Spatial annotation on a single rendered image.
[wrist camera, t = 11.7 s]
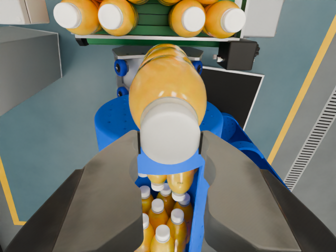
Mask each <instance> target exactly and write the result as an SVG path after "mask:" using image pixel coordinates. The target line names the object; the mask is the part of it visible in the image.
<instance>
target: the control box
mask: <svg viewBox="0 0 336 252"><path fill-rule="evenodd" d="M48 23H50V20H49V15H48V11H47V6H46V2H45V0H0V24H8V25H31V24H48Z"/></svg>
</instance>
